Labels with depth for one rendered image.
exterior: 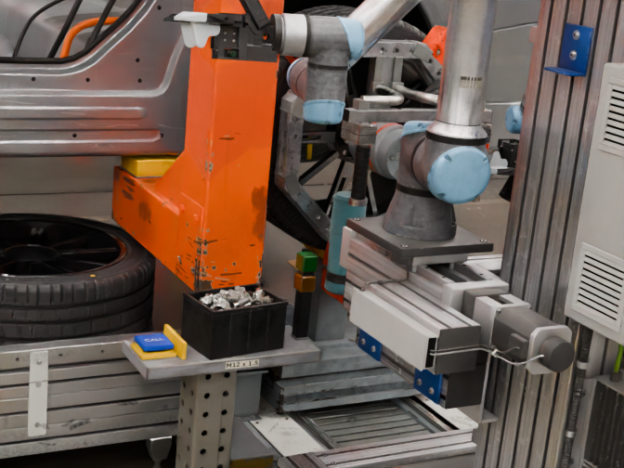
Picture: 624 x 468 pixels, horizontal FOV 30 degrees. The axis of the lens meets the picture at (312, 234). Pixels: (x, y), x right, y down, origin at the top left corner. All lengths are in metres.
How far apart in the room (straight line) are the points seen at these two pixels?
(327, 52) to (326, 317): 1.38
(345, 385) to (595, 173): 1.40
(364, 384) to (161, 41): 1.11
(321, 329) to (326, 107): 1.33
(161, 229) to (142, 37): 0.53
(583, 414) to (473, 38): 0.75
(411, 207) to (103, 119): 1.09
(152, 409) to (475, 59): 1.28
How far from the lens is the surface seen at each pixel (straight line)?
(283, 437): 3.14
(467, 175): 2.20
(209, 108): 2.70
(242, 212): 2.77
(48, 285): 2.89
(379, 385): 3.37
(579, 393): 2.28
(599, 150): 2.11
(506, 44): 3.71
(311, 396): 3.27
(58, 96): 3.11
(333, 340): 3.39
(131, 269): 3.02
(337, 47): 2.11
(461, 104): 2.19
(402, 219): 2.36
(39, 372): 2.82
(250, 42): 2.10
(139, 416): 2.96
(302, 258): 2.71
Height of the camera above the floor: 1.45
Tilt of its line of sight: 16 degrees down
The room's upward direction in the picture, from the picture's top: 6 degrees clockwise
